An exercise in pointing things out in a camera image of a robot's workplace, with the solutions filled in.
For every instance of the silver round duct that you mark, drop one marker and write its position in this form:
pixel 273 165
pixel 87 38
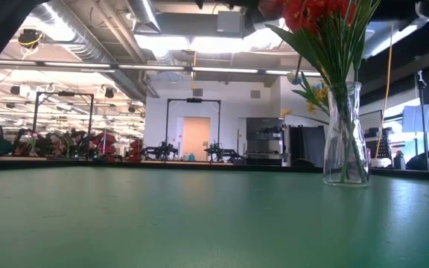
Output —
pixel 143 15

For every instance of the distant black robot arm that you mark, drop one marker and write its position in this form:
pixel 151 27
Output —
pixel 222 152
pixel 160 152

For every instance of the white board panel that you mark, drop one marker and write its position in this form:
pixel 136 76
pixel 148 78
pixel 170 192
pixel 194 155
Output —
pixel 372 119

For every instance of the long ceiling light strip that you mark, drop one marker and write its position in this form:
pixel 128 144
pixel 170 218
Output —
pixel 222 69

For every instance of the red artificial flower bunch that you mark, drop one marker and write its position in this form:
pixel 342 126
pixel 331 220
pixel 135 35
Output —
pixel 300 15
pixel 333 44

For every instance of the distant red black robot station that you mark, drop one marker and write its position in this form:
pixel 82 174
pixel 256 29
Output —
pixel 69 145

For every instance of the grey square wall vent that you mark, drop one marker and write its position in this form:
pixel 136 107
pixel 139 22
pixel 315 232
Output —
pixel 255 94
pixel 197 92

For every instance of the grey metal cabinet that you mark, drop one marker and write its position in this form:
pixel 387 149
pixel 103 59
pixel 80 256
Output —
pixel 264 128

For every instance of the orange door panel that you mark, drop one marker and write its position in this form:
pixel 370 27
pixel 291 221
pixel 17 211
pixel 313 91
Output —
pixel 196 134

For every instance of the dark bulky bag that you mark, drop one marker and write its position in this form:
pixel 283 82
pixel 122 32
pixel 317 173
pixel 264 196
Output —
pixel 423 162

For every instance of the small white container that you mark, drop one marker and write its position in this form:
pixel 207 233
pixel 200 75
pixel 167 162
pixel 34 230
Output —
pixel 381 162

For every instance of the black upright panel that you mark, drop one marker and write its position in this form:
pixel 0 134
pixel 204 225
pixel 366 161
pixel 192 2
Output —
pixel 307 145

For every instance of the black round ceiling device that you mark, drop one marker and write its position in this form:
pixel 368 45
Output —
pixel 29 37

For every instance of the yellow artificial flower bunch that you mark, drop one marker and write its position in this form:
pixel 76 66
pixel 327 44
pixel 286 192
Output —
pixel 320 93

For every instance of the rectangular metal air duct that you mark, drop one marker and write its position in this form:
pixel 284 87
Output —
pixel 199 24

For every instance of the dark bottle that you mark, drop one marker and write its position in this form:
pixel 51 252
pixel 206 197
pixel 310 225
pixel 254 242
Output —
pixel 398 161

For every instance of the clear glass vase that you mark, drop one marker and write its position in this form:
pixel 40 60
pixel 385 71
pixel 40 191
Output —
pixel 346 164

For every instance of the grey ceiling box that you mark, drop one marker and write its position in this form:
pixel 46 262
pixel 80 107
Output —
pixel 229 21

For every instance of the slim yellowish pole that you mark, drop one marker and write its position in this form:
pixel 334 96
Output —
pixel 380 126

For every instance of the black equipment rack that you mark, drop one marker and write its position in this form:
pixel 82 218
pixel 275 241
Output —
pixel 380 145

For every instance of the black gantry frame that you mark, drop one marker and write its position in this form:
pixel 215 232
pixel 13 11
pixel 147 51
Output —
pixel 63 94
pixel 194 100

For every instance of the white paper sheet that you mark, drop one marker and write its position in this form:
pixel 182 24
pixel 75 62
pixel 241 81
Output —
pixel 415 119

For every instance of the distant red equipment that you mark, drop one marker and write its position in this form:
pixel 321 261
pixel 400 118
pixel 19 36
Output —
pixel 136 149

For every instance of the green table mat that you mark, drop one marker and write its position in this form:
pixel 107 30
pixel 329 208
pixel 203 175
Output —
pixel 199 223

